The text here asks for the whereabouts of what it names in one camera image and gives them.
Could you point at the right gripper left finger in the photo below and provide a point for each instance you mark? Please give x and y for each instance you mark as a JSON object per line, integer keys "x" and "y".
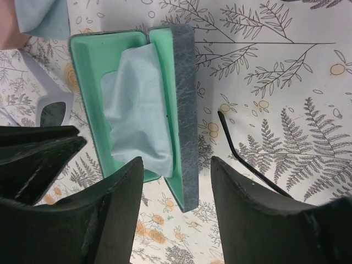
{"x": 95, "y": 225}

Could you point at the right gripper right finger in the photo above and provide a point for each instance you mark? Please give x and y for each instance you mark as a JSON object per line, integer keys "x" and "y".
{"x": 258, "y": 225}

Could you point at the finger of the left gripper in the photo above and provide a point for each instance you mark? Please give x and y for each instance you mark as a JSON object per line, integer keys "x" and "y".
{"x": 28, "y": 170}
{"x": 16, "y": 135}

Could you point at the pink glasses case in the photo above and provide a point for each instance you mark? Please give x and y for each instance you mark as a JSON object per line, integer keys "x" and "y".
{"x": 11, "y": 37}

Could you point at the blue-grey glasses case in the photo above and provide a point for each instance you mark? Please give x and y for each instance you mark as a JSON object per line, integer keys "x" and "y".
{"x": 98, "y": 53}

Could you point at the blue cleaning cloth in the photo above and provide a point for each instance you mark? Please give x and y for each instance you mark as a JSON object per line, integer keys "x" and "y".
{"x": 134, "y": 106}

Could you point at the white sunglasses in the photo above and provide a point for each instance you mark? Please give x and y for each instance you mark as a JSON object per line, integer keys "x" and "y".
{"x": 51, "y": 109}

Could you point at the blue cloth by pink case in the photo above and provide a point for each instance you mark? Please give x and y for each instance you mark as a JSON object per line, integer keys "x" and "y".
{"x": 43, "y": 18}

